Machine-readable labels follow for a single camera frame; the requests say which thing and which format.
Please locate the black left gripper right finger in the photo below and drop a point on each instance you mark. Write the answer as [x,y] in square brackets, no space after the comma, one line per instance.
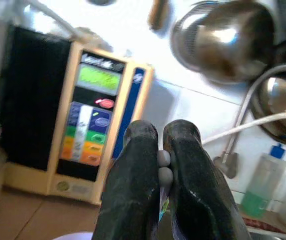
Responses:
[197,190]

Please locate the grey metal faucet pipe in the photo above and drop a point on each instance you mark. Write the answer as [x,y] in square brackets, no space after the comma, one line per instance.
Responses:
[243,105]

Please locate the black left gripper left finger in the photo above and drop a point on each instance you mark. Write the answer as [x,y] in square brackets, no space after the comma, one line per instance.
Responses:
[132,190]

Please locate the hanging steel pot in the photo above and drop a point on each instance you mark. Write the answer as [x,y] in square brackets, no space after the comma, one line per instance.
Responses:
[280,95]

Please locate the large hanging steel bowl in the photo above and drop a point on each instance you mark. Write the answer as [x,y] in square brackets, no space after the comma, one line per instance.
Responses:
[220,45]

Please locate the grey round-knobbed utensil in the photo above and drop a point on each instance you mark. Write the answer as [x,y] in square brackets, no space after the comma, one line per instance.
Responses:
[164,175]

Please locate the stainless steel sink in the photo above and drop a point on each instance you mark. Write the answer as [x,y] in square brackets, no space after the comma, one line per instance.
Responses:
[277,236]

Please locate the green dish soap bottle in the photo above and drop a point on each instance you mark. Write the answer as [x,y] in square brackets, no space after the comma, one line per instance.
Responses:
[257,197]

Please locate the purple plastic plate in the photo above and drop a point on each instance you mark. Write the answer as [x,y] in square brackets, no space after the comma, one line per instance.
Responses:
[79,236]

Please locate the beige water ionizer machine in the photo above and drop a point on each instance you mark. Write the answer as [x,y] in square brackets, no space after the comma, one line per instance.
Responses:
[95,112]

